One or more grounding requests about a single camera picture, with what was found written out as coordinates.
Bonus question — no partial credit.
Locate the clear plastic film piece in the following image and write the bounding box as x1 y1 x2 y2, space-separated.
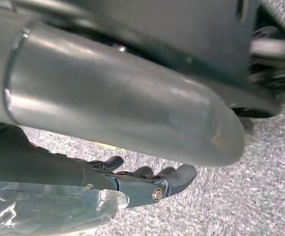
0 180 129 236

